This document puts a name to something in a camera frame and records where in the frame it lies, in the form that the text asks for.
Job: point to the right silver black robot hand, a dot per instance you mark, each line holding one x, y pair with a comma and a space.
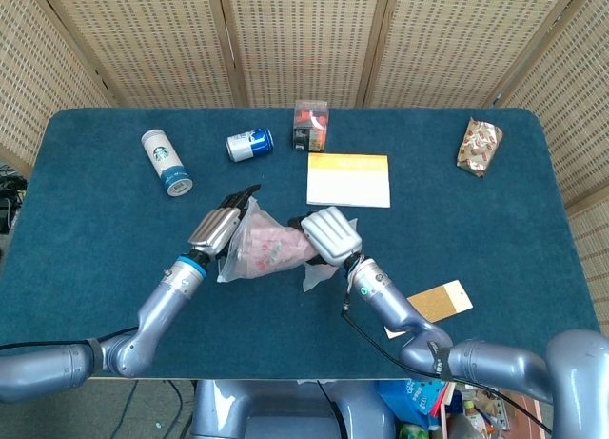
330, 234

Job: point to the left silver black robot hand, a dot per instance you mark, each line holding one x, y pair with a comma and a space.
214, 229

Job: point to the clear plastic bag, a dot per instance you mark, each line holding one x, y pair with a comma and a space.
238, 263

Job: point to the pink floral cloth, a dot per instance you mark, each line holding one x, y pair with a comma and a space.
271, 248

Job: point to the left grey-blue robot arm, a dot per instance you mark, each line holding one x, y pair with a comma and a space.
162, 301

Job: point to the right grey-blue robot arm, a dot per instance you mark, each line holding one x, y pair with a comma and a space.
390, 301

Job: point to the yellow white booklet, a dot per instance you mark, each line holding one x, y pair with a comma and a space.
347, 182

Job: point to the white Starbucks drink can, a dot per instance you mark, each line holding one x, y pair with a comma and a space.
164, 160

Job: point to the blue silver drink can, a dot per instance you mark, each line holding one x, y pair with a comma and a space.
249, 144

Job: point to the clear box with red-black item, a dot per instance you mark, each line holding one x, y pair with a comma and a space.
309, 125

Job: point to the blue felt table cover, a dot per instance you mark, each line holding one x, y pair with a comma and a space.
95, 244

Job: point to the gold white card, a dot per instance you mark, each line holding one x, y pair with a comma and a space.
447, 301

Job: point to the gold red snack wrapper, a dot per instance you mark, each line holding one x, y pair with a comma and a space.
478, 146

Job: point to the grey-blue robot torso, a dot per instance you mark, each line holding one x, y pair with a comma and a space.
266, 410

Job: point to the woven folding screen panel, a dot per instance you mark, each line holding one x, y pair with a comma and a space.
580, 101
157, 44
461, 44
38, 77
304, 44

